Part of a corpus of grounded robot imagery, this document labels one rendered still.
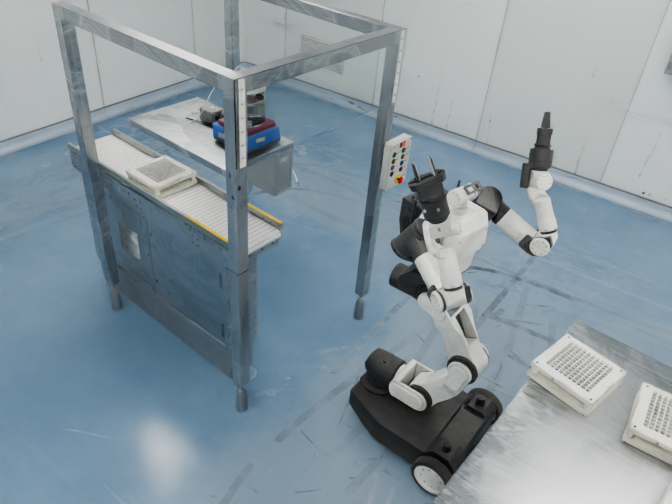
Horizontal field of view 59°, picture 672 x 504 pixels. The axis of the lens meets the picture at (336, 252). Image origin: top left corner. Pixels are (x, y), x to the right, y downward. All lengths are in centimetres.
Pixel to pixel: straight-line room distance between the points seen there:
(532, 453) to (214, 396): 175
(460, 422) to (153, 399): 155
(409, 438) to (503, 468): 98
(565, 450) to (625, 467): 19
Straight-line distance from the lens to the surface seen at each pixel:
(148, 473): 305
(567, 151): 569
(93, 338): 369
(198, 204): 296
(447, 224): 200
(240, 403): 315
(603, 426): 230
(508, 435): 213
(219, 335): 318
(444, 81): 594
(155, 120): 274
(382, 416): 301
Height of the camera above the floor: 250
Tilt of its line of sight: 36 degrees down
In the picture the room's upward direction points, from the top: 5 degrees clockwise
